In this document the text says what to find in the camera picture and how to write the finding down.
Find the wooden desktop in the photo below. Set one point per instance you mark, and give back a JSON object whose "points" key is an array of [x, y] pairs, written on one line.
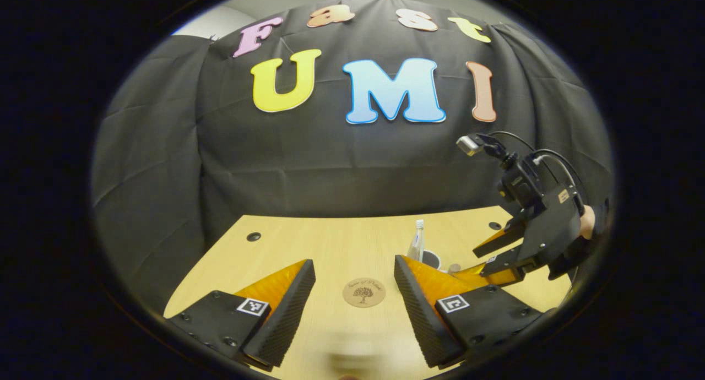
{"points": [[341, 248]]}

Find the white toothpaste tube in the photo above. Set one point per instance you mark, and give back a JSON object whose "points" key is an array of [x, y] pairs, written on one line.
{"points": [[414, 248]]}

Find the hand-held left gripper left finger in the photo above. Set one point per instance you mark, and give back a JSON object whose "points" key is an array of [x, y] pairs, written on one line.
{"points": [[286, 314]]}

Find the black backdrop cloth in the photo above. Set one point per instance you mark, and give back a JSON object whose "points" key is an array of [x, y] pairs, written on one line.
{"points": [[330, 165]]}

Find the round cork coaster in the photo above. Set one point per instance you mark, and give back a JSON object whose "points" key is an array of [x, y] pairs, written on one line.
{"points": [[363, 292]]}

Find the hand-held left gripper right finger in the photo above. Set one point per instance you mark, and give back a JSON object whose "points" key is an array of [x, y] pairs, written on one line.
{"points": [[418, 314]]}

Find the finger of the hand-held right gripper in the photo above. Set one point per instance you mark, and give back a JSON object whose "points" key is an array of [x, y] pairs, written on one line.
{"points": [[506, 234], [506, 264]]}

